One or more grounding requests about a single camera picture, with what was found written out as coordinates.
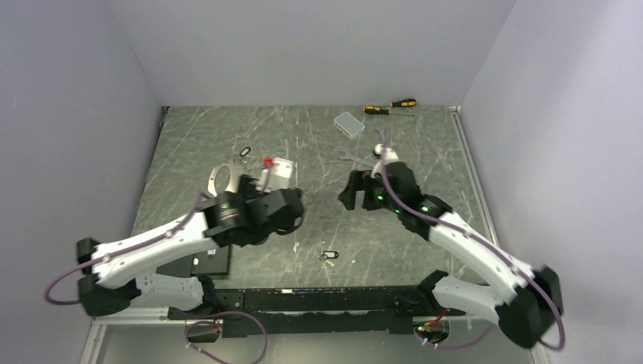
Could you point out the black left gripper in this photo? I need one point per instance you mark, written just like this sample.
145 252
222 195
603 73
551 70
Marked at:
247 189

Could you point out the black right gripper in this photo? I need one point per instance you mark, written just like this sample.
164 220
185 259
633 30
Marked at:
362 180

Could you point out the black tagged key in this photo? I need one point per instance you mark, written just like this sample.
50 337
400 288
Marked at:
328 257

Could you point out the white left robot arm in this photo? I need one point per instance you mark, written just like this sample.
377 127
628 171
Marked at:
123 273

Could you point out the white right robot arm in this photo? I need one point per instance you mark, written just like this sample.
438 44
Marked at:
524 302

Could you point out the large silver wrench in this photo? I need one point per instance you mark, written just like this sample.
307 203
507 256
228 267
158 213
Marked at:
344 154

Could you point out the black key tag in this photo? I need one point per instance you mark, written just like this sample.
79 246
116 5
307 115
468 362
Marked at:
245 151

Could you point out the black flat box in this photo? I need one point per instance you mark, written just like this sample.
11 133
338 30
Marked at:
214 262

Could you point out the clear plastic box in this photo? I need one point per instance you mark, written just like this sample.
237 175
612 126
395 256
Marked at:
349 125

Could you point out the small silver wrench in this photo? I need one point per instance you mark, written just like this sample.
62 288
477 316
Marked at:
382 133

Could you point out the yellow black screwdriver lower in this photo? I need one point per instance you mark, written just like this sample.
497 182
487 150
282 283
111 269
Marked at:
376 110

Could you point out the yellow black screwdriver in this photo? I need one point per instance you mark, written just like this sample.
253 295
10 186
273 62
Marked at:
376 110
405 103

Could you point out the yellow black screwdriver upper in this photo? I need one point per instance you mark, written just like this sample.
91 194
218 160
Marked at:
405 103

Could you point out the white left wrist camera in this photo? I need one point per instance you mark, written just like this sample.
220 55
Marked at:
276 174

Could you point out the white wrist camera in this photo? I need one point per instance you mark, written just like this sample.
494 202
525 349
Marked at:
276 174
386 155

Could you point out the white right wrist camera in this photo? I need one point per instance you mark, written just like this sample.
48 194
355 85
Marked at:
386 155

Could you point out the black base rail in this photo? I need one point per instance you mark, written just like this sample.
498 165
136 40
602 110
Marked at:
394 309

